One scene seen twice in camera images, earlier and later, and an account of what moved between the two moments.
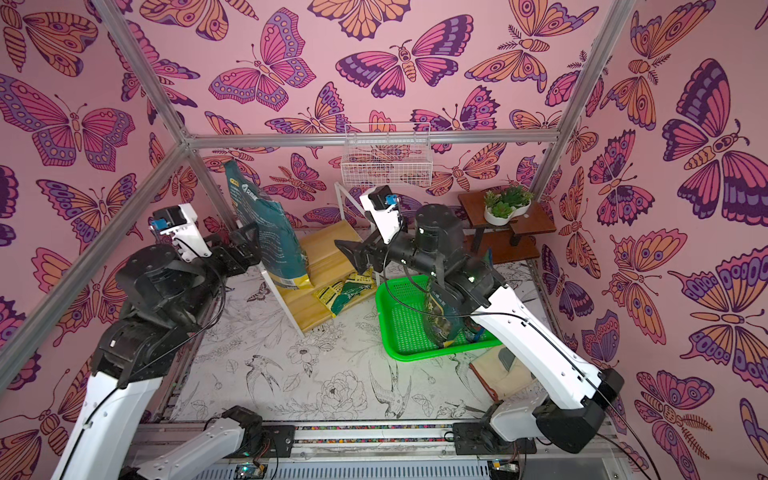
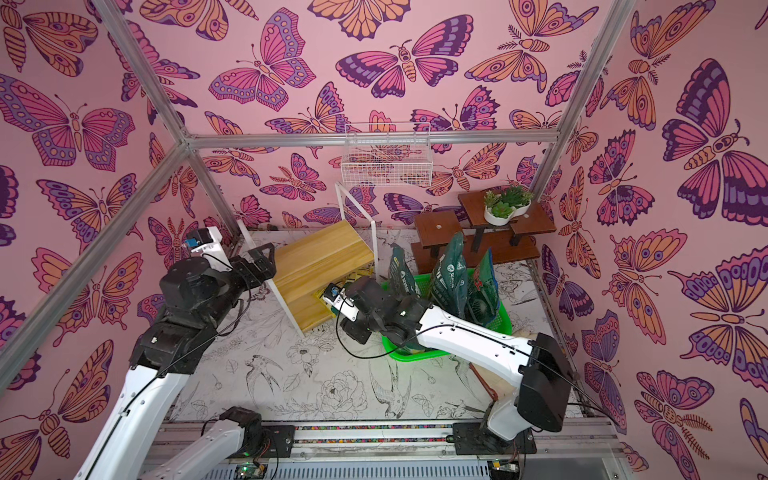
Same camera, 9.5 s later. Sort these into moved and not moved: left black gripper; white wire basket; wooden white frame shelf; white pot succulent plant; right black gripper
Moved: right black gripper; left black gripper
Not moved: wooden white frame shelf; white pot succulent plant; white wire basket
